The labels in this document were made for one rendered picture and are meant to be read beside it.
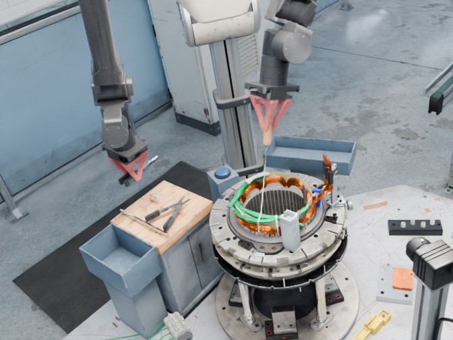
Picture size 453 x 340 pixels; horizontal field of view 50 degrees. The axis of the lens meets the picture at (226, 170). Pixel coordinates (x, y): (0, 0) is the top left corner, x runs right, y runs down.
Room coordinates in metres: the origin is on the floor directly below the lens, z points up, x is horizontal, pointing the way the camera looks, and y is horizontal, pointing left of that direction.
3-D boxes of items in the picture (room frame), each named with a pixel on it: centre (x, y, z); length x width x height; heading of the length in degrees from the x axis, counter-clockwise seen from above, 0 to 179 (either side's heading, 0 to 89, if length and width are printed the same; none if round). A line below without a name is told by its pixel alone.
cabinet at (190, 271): (1.00, 0.19, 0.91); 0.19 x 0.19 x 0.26; 44
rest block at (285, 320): (0.77, -0.07, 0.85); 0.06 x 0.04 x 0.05; 84
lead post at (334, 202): (0.87, -0.23, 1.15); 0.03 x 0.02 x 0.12; 124
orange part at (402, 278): (0.86, -0.41, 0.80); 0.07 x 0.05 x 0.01; 156
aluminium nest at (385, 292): (0.86, -0.39, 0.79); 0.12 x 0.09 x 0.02; 156
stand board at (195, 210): (1.00, 0.19, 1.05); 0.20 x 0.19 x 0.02; 134
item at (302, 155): (1.16, -0.25, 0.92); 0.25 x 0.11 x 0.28; 62
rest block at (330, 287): (0.87, -0.21, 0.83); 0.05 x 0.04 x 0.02; 6
